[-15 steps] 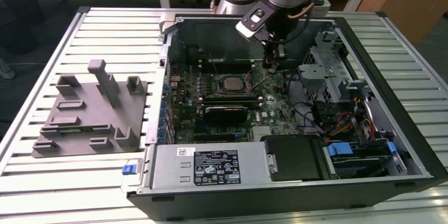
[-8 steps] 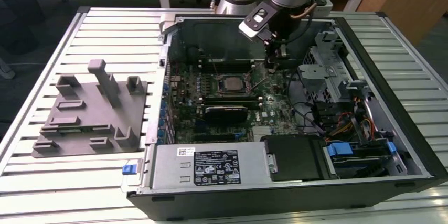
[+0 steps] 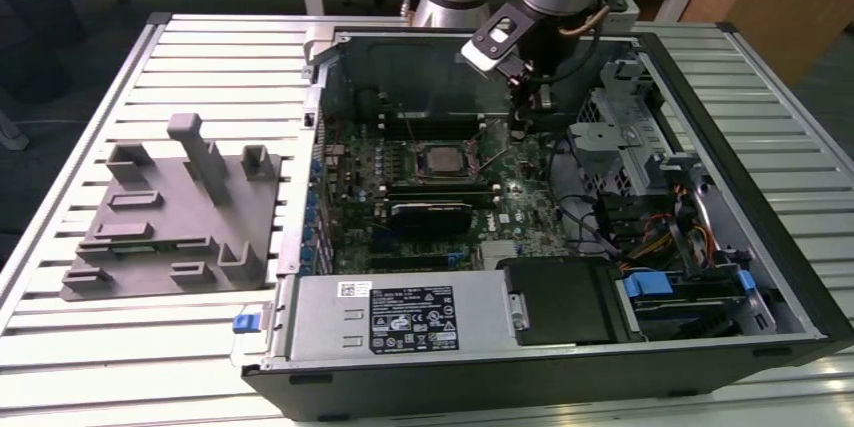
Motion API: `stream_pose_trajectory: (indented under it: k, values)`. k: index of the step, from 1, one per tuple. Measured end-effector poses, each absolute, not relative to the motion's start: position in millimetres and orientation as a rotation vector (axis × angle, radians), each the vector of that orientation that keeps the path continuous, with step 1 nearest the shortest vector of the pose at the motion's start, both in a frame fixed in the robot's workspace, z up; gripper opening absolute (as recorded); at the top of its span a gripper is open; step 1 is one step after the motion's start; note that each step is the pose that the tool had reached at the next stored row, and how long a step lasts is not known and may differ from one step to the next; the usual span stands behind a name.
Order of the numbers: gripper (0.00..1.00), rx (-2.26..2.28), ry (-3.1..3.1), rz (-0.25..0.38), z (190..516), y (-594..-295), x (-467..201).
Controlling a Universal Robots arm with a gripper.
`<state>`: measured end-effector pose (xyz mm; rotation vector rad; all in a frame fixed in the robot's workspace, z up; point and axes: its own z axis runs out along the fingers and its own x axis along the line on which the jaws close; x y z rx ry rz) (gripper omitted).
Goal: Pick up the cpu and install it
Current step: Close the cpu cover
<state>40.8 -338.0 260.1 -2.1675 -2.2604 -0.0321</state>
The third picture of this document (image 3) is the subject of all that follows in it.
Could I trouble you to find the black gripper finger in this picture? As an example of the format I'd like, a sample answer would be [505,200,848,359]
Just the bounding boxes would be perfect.
[509,80,534,142]
[532,79,557,114]

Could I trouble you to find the metal socket cover frame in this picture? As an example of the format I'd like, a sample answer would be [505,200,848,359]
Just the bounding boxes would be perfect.
[469,118,514,173]

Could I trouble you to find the silver CPU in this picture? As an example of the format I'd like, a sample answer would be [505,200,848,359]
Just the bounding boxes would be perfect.
[425,145,469,174]

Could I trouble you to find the CPU socket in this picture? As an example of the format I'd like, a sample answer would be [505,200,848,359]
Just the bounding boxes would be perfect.
[412,140,480,184]

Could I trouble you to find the small grey electronics box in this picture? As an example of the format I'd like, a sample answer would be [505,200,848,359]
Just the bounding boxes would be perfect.
[601,0,640,31]

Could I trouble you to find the silver perforated drive cage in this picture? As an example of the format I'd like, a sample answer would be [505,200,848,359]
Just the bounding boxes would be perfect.
[564,59,675,198]

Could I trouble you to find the black RAM slot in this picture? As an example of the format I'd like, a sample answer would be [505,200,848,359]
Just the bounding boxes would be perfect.
[384,197,501,206]
[376,114,486,123]
[377,129,486,139]
[376,119,486,128]
[377,124,486,133]
[384,186,501,195]
[384,191,501,200]
[385,180,500,189]

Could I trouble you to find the green motherboard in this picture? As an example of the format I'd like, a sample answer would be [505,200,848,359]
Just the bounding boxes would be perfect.
[309,111,615,276]

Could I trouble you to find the small black graphics card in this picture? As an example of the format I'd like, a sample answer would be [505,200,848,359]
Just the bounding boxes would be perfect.
[388,200,473,250]

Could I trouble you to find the silver finned heatsink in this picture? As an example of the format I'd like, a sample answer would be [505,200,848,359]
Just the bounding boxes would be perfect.
[478,240,520,268]

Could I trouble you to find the wooden cabinet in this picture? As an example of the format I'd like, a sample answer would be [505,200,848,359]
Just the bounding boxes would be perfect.
[679,0,854,86]

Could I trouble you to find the hard disk in blue carrier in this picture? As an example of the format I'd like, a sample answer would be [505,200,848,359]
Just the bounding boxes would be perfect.
[619,270,752,341]

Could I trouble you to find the grey power supply unit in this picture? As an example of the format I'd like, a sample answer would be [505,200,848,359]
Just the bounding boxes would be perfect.
[282,269,532,364]

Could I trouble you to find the grey parts rack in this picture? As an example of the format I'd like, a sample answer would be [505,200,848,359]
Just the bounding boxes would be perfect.
[58,111,294,303]

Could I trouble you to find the black silver PC case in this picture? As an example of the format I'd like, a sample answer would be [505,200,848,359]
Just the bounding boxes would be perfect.
[229,21,854,423]

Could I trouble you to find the green RAM stick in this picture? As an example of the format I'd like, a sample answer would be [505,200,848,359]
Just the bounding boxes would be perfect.
[109,242,216,254]

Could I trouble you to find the grey chair base leg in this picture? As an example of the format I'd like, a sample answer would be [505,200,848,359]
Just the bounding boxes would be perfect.
[0,110,29,152]

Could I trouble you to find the black cable brown plug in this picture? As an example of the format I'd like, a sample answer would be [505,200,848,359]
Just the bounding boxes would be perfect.
[557,4,608,39]

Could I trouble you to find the black camera cable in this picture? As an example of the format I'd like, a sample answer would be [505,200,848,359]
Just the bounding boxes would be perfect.
[549,6,605,83]

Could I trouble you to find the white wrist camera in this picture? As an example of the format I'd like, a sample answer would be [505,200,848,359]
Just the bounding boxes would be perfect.
[458,4,536,73]

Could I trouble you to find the orange yellow wire bundle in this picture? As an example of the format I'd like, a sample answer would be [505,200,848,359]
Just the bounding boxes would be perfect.
[616,211,719,268]

